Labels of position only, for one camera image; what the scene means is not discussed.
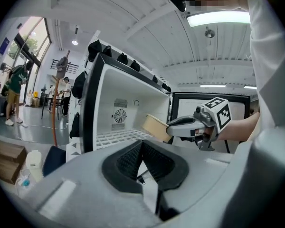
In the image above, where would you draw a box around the white plastic jug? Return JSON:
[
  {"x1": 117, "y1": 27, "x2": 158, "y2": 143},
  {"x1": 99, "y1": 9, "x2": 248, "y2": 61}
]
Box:
[{"x1": 25, "y1": 150, "x2": 44, "y2": 183}]

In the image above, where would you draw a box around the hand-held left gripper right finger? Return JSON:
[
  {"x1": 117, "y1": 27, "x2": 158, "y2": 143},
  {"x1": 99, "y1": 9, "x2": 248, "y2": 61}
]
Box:
[{"x1": 141, "y1": 139, "x2": 236, "y2": 223}]

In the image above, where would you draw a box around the round ceiling fixture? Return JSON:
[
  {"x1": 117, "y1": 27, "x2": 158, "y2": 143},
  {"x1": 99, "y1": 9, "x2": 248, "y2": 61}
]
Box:
[{"x1": 204, "y1": 26, "x2": 216, "y2": 39}]

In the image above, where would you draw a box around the round pendant lamp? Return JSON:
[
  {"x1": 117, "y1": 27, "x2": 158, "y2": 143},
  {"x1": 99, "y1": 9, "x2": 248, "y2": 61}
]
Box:
[{"x1": 71, "y1": 25, "x2": 79, "y2": 46}]

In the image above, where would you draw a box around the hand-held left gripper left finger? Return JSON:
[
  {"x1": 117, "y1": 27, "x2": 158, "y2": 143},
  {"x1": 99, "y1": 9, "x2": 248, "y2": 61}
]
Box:
[{"x1": 21, "y1": 139, "x2": 162, "y2": 228}]

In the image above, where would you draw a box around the blue wall poster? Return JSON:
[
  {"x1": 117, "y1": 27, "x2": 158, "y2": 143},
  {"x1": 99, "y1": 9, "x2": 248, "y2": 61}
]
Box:
[{"x1": 0, "y1": 37, "x2": 10, "y2": 55}]

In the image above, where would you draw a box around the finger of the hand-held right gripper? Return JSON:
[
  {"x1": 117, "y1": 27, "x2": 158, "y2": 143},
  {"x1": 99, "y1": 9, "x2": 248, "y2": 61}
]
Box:
[
  {"x1": 168, "y1": 116, "x2": 198, "y2": 127},
  {"x1": 167, "y1": 123, "x2": 206, "y2": 137}
]

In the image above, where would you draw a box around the power strip with blue plug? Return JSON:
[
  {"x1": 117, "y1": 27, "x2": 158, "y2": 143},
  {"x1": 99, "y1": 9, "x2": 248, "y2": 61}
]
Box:
[{"x1": 15, "y1": 174, "x2": 34, "y2": 189}]

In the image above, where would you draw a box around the orange pole stand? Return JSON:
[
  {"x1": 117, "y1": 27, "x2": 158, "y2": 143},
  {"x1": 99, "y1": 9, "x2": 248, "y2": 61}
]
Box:
[{"x1": 51, "y1": 50, "x2": 72, "y2": 147}]

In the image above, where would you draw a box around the rectangular ceiling lamp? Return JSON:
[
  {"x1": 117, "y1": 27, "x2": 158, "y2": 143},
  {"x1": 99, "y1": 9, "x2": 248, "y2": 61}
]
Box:
[{"x1": 186, "y1": 10, "x2": 251, "y2": 28}]

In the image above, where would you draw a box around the black-legged table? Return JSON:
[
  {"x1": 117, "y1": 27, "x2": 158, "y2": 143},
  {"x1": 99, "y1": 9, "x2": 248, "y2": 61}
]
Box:
[{"x1": 41, "y1": 95, "x2": 65, "y2": 121}]

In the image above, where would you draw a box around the dark blue stool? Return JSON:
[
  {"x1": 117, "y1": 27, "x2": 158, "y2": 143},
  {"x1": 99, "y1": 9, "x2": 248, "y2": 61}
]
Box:
[{"x1": 42, "y1": 145, "x2": 67, "y2": 177}]

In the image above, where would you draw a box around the person's right forearm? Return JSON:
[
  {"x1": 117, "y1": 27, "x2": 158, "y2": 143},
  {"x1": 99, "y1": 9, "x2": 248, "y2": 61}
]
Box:
[{"x1": 217, "y1": 112, "x2": 261, "y2": 142}]

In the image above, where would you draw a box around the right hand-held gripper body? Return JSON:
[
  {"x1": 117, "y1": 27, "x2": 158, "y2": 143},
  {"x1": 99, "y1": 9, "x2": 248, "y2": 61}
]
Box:
[{"x1": 192, "y1": 97, "x2": 231, "y2": 152}]

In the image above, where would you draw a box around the tan paper bowl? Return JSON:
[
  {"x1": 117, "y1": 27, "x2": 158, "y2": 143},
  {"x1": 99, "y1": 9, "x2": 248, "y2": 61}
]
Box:
[{"x1": 142, "y1": 114, "x2": 171, "y2": 142}]

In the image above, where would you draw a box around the grey hat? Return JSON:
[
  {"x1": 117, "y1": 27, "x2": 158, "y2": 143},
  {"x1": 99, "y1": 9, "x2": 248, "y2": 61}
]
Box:
[{"x1": 56, "y1": 57, "x2": 69, "y2": 79}]

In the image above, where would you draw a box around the person's white shirt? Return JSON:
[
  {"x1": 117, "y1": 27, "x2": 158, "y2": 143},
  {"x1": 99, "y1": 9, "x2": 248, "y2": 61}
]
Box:
[{"x1": 237, "y1": 0, "x2": 285, "y2": 152}]

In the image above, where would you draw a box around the white pegboard shelf rack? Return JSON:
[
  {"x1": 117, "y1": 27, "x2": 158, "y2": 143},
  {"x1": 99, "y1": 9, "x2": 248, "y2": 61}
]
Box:
[{"x1": 66, "y1": 29, "x2": 171, "y2": 156}]

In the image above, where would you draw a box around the black metal railing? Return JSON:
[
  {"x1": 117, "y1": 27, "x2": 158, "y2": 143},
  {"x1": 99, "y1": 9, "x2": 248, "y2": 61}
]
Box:
[{"x1": 51, "y1": 59, "x2": 80, "y2": 75}]

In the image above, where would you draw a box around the wooden crate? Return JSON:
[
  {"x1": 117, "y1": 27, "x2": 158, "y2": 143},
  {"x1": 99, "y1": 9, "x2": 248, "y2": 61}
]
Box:
[{"x1": 0, "y1": 136, "x2": 27, "y2": 185}]

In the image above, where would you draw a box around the black mini fridge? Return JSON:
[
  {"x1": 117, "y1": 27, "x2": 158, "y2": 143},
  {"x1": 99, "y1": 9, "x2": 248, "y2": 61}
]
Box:
[{"x1": 82, "y1": 52, "x2": 251, "y2": 154}]

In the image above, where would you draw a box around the table with triangle-pattern cloth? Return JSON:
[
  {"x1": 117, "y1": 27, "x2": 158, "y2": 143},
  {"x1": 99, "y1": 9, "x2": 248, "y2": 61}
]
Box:
[{"x1": 66, "y1": 136, "x2": 85, "y2": 163}]

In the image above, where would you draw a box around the person's right hand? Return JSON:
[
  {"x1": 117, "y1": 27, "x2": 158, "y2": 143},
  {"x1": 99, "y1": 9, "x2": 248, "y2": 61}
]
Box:
[{"x1": 195, "y1": 128, "x2": 211, "y2": 143}]

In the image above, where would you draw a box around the black head-worn camera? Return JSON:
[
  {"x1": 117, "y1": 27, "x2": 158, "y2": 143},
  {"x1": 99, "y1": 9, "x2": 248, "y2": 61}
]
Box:
[{"x1": 169, "y1": 0, "x2": 187, "y2": 12}]

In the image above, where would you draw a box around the white plastic grid rack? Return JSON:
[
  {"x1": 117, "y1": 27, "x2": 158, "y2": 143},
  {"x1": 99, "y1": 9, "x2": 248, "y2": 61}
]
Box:
[{"x1": 95, "y1": 128, "x2": 156, "y2": 151}]

